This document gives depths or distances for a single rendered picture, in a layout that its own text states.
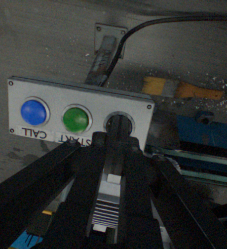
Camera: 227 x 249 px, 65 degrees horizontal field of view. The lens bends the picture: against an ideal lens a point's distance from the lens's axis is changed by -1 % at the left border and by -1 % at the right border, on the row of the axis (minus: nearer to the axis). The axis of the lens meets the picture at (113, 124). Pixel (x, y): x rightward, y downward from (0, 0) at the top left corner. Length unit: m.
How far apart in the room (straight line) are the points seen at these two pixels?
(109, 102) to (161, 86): 0.30
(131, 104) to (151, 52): 0.26
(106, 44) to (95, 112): 0.22
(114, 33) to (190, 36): 0.16
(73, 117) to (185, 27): 0.31
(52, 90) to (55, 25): 0.27
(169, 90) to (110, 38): 0.19
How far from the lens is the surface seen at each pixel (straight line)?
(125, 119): 0.19
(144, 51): 0.45
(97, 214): 0.41
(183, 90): 0.50
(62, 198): 0.76
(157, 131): 0.48
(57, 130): 0.23
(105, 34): 0.43
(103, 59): 0.34
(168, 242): 0.47
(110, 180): 0.39
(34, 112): 0.22
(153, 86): 0.49
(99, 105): 0.21
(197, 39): 0.45
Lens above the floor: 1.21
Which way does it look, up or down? 42 degrees down
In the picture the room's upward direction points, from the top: 169 degrees counter-clockwise
